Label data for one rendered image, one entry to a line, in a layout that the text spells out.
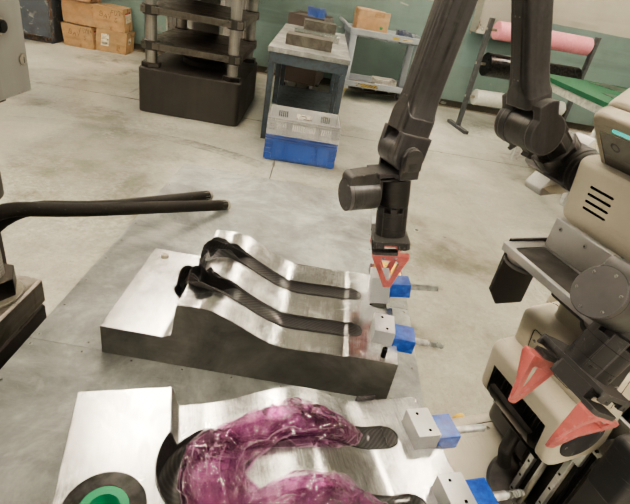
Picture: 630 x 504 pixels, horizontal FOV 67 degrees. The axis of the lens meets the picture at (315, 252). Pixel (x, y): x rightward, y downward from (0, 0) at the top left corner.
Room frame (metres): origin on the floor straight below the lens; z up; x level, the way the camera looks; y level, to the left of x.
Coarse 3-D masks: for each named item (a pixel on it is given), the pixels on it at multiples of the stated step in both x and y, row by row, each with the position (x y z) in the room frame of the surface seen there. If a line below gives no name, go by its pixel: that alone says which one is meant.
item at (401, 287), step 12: (372, 276) 0.76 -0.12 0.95; (408, 276) 0.80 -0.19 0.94; (372, 288) 0.75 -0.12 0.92; (384, 288) 0.75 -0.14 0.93; (396, 288) 0.76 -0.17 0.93; (408, 288) 0.76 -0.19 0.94; (420, 288) 0.78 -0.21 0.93; (432, 288) 0.78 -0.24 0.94; (372, 300) 0.75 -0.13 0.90; (384, 300) 0.75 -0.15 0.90
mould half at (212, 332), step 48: (240, 240) 0.82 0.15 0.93; (144, 288) 0.70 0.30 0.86; (192, 288) 0.64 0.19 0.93; (144, 336) 0.59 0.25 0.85; (192, 336) 0.59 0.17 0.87; (240, 336) 0.59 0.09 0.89; (288, 336) 0.62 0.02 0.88; (336, 336) 0.64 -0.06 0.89; (288, 384) 0.59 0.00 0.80; (336, 384) 0.60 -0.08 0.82; (384, 384) 0.60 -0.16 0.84
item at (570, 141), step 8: (568, 136) 0.93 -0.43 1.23; (576, 136) 0.95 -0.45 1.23; (560, 144) 0.91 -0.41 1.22; (568, 144) 0.93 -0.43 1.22; (576, 144) 0.93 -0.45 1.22; (584, 144) 0.95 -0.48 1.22; (552, 152) 0.92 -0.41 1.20; (560, 152) 0.92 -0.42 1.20; (568, 152) 0.92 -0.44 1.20; (528, 160) 1.00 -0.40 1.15; (536, 160) 0.95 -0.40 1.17; (544, 160) 0.94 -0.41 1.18; (552, 160) 0.92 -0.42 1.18; (560, 160) 0.91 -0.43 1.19; (536, 168) 0.97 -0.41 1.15; (544, 168) 0.94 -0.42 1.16; (552, 168) 0.93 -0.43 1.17; (560, 168) 0.93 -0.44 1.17; (552, 176) 0.93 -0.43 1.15; (560, 184) 0.92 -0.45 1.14
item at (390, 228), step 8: (384, 208) 0.78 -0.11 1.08; (392, 208) 0.78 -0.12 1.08; (400, 208) 0.78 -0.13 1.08; (376, 216) 0.79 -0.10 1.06; (384, 216) 0.77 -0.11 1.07; (392, 216) 0.77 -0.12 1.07; (400, 216) 0.77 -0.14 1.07; (376, 224) 0.79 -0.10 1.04; (384, 224) 0.77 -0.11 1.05; (392, 224) 0.77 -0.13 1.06; (400, 224) 0.77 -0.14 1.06; (376, 232) 0.78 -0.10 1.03; (384, 232) 0.77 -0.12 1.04; (392, 232) 0.77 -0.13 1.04; (400, 232) 0.77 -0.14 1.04; (376, 240) 0.75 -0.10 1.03; (384, 240) 0.75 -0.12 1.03; (392, 240) 0.76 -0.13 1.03; (400, 240) 0.76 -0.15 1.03; (408, 240) 0.76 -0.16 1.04; (376, 248) 0.74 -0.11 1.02; (400, 248) 0.74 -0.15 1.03; (408, 248) 0.74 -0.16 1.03
